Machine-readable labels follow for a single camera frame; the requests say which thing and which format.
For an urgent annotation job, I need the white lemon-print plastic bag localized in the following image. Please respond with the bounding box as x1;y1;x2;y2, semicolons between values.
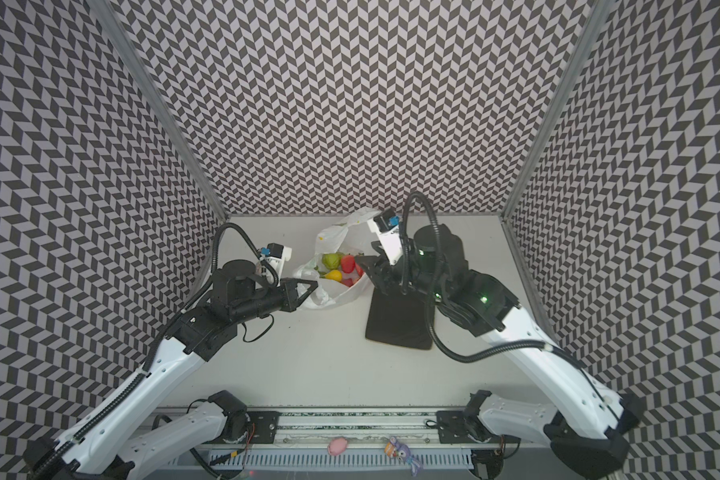
292;207;381;310

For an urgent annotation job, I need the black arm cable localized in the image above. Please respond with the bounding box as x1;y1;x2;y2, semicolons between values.
398;191;583;365
32;222;280;469

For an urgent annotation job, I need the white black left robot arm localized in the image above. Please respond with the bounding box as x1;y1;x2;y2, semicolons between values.
23;260;318;479

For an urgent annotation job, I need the aluminium corner post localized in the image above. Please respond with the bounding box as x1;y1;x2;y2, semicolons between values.
501;0;617;223
86;0;227;219

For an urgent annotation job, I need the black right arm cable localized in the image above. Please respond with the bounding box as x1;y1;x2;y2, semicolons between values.
398;191;583;365

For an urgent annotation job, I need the yellow fake pear with leaves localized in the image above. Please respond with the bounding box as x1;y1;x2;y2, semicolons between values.
323;269;343;282

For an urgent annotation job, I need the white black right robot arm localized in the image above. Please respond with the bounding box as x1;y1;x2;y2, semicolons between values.
357;215;645;479

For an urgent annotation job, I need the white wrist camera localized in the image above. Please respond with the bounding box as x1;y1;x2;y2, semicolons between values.
367;208;403;266
259;243;292;279

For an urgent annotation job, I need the aluminium corner post right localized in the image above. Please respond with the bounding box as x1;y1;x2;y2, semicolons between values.
501;0;617;223

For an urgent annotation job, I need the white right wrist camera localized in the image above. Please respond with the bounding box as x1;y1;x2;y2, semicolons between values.
367;208;403;266

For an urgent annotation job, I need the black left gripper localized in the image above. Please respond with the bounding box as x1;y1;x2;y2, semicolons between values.
231;279;319;327

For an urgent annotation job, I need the green fake pear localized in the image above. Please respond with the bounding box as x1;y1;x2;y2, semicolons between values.
321;253;343;271

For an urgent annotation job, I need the pink toy on rail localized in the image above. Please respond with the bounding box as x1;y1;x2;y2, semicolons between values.
327;437;349;457

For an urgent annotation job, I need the aluminium corner post left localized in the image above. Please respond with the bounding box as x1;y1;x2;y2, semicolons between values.
86;0;227;219

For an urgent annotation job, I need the red fake strawberry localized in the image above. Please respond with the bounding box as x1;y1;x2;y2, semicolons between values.
340;255;356;274

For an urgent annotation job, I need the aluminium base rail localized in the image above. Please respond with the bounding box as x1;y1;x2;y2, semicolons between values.
149;406;553;451

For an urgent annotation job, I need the black square tray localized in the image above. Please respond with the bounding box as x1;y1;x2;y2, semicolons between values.
365;289;433;351

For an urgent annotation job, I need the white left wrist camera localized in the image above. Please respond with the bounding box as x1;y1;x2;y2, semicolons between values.
259;243;292;279

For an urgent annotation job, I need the purple octopus toy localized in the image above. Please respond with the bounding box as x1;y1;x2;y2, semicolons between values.
384;436;423;477

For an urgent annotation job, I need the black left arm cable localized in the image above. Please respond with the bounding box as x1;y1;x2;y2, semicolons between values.
32;222;280;469

